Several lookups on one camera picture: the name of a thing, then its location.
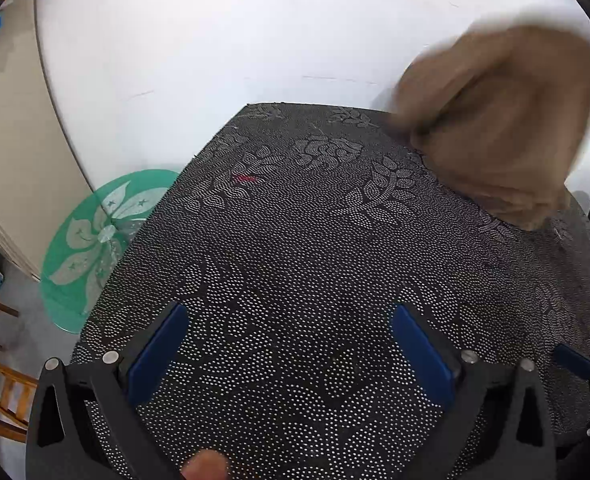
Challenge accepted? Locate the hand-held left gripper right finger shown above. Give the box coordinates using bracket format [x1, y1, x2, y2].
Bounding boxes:
[375, 302, 558, 480]

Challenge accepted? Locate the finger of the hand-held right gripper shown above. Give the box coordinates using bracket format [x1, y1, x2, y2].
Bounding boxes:
[554, 342, 590, 441]

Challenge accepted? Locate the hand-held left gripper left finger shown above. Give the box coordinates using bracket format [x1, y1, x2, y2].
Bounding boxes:
[25, 301, 191, 480]

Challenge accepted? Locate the brown fleece garment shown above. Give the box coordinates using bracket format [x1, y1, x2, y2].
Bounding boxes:
[387, 10, 590, 233]

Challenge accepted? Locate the person's left hand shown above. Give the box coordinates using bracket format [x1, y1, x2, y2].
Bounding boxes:
[181, 450, 231, 480]

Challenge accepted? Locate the wooden chair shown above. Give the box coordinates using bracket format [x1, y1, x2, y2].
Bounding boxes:
[0, 290, 38, 443]

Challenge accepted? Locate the black dotted floral tablecloth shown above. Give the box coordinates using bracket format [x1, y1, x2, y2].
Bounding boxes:
[70, 102, 590, 480]

